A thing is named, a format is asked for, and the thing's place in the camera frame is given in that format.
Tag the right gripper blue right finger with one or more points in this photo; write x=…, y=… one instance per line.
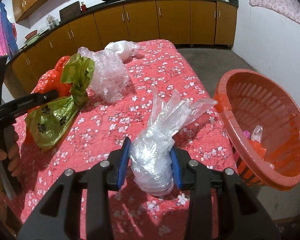
x=176, y=166

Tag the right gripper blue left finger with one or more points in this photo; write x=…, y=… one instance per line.
x=123, y=163

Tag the olive paw print bag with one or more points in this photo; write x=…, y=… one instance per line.
x=70, y=77

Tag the orange plastic bag back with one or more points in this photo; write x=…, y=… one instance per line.
x=46, y=124

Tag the orange plastic bag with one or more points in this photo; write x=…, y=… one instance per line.
x=259, y=149
x=46, y=124

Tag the magenta plastic bag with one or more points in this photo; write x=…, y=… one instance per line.
x=247, y=134

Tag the large bubble wrap sheet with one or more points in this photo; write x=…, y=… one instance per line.
x=110, y=77

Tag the orange plastic bag front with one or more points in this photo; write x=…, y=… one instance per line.
x=259, y=149

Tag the white plastic bag long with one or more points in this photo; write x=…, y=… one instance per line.
x=123, y=49

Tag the person left hand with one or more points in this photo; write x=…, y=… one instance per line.
x=10, y=185

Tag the red floral tablecloth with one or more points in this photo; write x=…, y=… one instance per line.
x=99, y=129

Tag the red plastic basket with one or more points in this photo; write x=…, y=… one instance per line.
x=248, y=100

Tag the magenta blue hanging cloth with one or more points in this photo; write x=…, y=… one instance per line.
x=8, y=35

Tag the stacked basins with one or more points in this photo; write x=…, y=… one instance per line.
x=31, y=37

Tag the glass jar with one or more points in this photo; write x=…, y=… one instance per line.
x=52, y=22

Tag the lower wooden cabinets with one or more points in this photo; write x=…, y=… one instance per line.
x=183, y=22

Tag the dark cutting board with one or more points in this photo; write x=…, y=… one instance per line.
x=71, y=11

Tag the red bottle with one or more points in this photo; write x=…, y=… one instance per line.
x=83, y=7

